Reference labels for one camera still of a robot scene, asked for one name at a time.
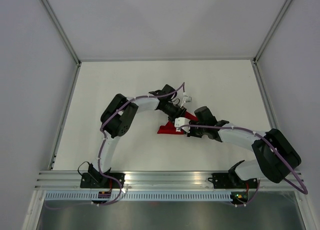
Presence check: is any red cloth napkin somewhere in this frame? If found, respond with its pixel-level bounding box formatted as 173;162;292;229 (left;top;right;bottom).
157;111;198;135

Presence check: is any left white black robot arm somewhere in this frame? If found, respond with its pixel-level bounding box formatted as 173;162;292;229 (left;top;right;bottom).
88;84;187;188

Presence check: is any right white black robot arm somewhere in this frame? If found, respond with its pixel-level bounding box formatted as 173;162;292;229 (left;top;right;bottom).
182;106;302;188

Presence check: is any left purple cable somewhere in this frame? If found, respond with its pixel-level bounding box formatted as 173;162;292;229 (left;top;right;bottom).
44;81;186;211

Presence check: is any purple cable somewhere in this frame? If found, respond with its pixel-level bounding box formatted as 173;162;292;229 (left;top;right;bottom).
44;81;186;211
178;124;308;208

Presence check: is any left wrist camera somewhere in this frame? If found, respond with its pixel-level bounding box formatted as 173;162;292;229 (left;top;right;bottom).
180;92;192;107

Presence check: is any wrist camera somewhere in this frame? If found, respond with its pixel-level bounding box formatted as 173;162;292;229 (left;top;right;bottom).
174;117;190;133
180;92;192;107

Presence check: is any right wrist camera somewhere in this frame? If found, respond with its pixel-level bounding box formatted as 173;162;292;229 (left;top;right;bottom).
174;117;190;133

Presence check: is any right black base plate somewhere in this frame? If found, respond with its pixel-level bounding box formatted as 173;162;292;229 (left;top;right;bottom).
207;172;258;190

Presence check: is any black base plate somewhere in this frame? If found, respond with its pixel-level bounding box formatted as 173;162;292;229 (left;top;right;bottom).
80;172;125;189
207;172;258;190

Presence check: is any right aluminium frame post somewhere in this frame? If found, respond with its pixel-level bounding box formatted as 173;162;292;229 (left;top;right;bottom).
251;0;294;65

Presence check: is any aluminium frame post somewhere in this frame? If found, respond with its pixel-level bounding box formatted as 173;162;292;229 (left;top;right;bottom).
251;0;294;65
39;0;81;66

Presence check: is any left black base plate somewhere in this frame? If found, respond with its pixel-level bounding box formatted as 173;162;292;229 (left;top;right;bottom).
80;172;125;189

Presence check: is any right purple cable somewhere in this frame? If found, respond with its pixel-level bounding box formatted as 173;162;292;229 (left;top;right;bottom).
178;124;308;208

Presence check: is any white slotted cable duct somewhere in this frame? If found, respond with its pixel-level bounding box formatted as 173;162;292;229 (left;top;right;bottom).
45;190;232;202

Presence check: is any left aluminium frame post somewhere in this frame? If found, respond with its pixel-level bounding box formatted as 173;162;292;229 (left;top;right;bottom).
39;0;81;66

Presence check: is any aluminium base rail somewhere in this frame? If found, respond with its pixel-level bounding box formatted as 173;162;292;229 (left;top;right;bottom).
34;170;308;192

